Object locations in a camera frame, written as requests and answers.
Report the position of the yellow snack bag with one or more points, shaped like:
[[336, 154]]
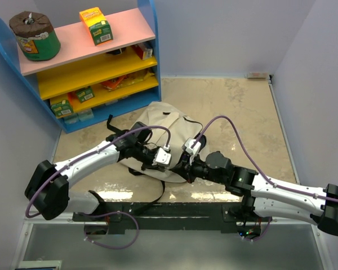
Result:
[[136, 77]]

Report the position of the green sponge box left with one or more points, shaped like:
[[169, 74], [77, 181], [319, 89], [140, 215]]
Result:
[[61, 108]]

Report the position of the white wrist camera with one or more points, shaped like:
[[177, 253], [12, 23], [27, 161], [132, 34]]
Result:
[[191, 149], [162, 158]]

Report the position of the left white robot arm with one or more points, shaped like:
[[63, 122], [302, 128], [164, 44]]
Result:
[[49, 187]]

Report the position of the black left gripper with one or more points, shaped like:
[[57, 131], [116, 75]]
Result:
[[149, 166]]

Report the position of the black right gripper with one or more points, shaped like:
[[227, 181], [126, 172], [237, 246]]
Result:
[[187, 170]]

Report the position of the orange green sponge box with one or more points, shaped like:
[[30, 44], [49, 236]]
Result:
[[97, 25]]

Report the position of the blue wooden shelf unit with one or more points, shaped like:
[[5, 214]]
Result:
[[81, 64]]

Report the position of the red white small box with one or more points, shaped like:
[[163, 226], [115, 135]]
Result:
[[143, 50]]

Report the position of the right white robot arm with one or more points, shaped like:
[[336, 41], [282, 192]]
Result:
[[264, 197]]

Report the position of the green sponge box middle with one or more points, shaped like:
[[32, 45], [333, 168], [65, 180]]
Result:
[[84, 94]]

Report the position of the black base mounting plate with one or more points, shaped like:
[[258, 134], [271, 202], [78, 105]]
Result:
[[225, 217]]

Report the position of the black object on shelf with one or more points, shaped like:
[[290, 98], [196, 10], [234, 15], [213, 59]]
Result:
[[116, 51]]

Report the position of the small white orange label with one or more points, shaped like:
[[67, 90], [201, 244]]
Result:
[[257, 75]]

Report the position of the orange snack packet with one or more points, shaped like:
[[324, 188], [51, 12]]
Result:
[[112, 84]]

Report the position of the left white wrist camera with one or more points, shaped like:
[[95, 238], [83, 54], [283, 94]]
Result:
[[162, 158]]

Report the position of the beige canvas backpack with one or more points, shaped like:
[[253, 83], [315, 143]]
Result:
[[171, 128]]

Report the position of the brown green toilet roll pack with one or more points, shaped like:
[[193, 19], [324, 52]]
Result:
[[35, 35]]

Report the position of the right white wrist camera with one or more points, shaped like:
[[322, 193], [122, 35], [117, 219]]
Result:
[[191, 149]]

